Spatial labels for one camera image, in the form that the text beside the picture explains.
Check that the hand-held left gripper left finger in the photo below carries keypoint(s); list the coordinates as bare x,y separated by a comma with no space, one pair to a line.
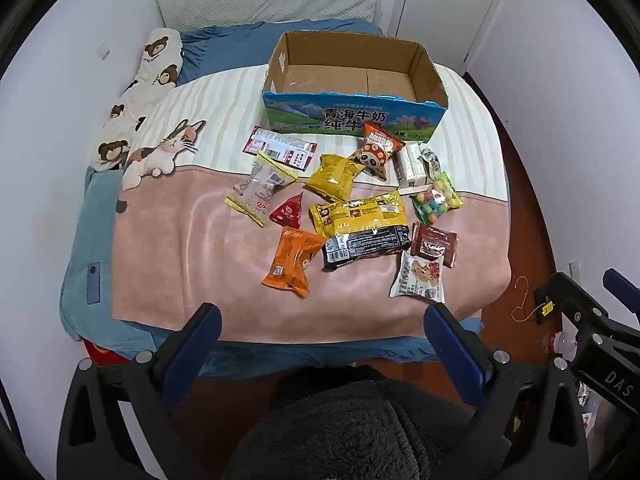
192,350

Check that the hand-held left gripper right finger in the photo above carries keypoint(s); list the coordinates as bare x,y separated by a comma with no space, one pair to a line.
452,350

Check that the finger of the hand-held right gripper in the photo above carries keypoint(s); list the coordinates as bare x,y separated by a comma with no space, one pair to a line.
575,305
622,287

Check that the brown snack packet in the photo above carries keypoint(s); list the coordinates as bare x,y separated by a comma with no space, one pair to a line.
434,245

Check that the large yellow snack packet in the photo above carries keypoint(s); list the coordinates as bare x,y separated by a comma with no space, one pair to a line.
360,212

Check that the red triangular snack packet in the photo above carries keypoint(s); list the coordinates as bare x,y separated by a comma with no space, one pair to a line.
287,212

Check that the orange panda snack packet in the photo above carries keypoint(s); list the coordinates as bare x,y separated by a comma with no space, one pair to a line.
377,152

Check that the printed cardboard box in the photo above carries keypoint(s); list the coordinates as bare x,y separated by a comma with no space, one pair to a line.
350,120

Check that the yellow tag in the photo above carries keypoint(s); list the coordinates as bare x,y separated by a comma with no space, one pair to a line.
546,308

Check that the white cookie packet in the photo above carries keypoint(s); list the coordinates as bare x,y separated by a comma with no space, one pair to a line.
417,277

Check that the red cloth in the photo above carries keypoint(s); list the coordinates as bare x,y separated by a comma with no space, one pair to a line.
102,355

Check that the cat-print striped blanket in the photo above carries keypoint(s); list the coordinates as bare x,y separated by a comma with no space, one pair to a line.
210,260

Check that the blue phone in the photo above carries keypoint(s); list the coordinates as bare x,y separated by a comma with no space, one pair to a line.
93,283

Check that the black snack packet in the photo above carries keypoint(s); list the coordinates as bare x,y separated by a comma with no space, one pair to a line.
362,247

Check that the colourful candy packet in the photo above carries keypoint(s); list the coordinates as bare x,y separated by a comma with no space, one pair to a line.
436,199

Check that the clear yellow-edged snack packet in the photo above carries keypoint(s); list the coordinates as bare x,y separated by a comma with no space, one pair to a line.
260,190

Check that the white small carton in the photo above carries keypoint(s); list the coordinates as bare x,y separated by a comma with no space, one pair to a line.
411,167

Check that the small silver snack packet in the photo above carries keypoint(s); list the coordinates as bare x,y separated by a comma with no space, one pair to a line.
431,160

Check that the small yellow snack packet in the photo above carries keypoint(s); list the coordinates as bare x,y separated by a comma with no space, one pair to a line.
332,177

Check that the red and white flat packet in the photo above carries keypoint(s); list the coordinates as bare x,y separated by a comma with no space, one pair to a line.
280,149

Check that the bear-print pillow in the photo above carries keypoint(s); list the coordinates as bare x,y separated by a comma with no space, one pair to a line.
155,60

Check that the blue bedsheet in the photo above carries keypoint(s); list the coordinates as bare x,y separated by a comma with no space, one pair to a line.
225,40

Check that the white door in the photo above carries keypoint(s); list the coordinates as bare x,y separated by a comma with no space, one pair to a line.
450,5

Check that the white wall outlet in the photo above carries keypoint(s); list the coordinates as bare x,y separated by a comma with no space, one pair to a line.
103,50
574,267

